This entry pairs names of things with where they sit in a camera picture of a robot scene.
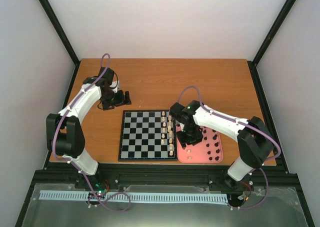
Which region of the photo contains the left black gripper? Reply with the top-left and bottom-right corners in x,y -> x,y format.
102,89 -> 132,111

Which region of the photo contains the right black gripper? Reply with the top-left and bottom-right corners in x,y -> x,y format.
176,124 -> 204,149

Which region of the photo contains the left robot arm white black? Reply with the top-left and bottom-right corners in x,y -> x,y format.
46,76 -> 132,189

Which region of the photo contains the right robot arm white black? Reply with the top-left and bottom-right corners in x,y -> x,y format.
169,100 -> 274,190

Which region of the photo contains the black white chess board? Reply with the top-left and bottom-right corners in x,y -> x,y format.
118,109 -> 178,162

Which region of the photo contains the pink plastic tray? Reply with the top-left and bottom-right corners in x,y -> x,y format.
176,125 -> 224,164

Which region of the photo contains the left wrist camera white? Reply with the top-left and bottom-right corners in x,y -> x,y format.
109,80 -> 121,93

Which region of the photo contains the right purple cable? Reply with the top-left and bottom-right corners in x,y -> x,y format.
178,85 -> 282,210

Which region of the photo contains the black aluminium frame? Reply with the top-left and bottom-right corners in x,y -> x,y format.
15,0 -> 315,227

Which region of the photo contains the light blue slotted cable duct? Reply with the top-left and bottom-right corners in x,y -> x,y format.
38,190 -> 228,205

